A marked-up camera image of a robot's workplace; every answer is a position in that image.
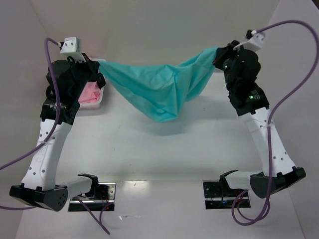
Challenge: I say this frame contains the teal t shirt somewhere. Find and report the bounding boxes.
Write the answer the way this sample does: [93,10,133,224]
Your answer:
[98,47,217,122]

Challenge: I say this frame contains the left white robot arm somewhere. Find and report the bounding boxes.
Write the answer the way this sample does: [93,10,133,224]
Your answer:
[9,53,104,212]

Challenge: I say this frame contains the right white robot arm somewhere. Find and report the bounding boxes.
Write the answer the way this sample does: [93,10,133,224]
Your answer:
[213,40,306,199]

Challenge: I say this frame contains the pink t shirt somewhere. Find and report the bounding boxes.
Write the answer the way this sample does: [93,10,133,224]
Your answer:
[79,82,102,104]

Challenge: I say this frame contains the white plastic basket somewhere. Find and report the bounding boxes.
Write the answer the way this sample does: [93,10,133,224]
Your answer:
[78,54,106,110]

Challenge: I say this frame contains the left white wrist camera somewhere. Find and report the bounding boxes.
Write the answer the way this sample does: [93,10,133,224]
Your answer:
[59,37,86,62]

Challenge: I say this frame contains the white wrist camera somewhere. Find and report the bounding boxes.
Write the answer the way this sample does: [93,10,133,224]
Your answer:
[233,30,266,52]
[59,37,86,62]

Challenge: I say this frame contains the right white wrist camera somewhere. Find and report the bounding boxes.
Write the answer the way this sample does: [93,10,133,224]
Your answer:
[233,30,266,52]

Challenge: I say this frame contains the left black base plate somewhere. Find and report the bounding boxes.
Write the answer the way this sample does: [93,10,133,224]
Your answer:
[77,182,117,212]

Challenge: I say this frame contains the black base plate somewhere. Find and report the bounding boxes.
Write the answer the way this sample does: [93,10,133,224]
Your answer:
[203,180,243,210]
[77,182,117,212]

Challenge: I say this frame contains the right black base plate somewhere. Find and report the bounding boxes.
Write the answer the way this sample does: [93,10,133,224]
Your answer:
[203,180,243,210]

